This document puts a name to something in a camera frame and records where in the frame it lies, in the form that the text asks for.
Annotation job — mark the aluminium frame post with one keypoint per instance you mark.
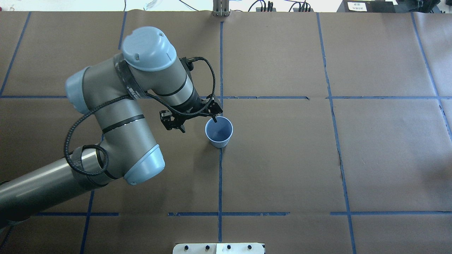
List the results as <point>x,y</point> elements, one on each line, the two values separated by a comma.
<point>221,8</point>

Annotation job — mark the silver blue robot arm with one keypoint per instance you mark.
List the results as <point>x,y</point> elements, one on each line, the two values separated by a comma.
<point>112,139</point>

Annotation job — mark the white pedestal column base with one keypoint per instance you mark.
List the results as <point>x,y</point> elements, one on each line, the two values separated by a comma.
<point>220,248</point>

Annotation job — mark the blue ribbed cup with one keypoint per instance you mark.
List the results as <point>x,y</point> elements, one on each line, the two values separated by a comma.
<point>220,132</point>

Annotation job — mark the black power supply box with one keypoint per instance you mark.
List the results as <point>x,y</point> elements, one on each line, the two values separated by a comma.
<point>368,6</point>

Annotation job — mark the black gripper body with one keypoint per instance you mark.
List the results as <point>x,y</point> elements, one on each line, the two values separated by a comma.
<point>194,103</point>

